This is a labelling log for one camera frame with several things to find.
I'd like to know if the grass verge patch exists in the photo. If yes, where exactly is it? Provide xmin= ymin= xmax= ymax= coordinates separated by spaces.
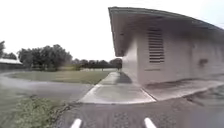
xmin=0 ymin=87 xmax=73 ymax=128

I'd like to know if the green grass lawn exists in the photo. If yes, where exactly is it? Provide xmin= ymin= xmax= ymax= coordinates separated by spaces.
xmin=7 ymin=68 xmax=116 ymax=85

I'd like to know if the grey asphalt road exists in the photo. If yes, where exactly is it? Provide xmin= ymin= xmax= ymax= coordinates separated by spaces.
xmin=0 ymin=71 xmax=224 ymax=128

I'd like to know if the beige building with louvred vent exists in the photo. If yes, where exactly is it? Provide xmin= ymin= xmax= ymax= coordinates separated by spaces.
xmin=107 ymin=6 xmax=224 ymax=87

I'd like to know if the low building with pale roof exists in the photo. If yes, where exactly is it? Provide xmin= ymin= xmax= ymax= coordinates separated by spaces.
xmin=0 ymin=58 xmax=24 ymax=71

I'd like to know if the concrete slab beside building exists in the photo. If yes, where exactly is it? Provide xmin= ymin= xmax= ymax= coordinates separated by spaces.
xmin=142 ymin=78 xmax=224 ymax=102

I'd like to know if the row of trees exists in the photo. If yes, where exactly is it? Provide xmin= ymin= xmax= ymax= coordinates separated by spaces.
xmin=0 ymin=40 xmax=123 ymax=72

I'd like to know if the pale concrete path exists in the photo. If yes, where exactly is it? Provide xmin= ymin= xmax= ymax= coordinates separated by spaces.
xmin=78 ymin=71 xmax=157 ymax=105

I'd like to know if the robot's own part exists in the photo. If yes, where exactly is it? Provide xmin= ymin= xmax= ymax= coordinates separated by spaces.
xmin=70 ymin=118 xmax=83 ymax=128
xmin=143 ymin=117 xmax=157 ymax=128

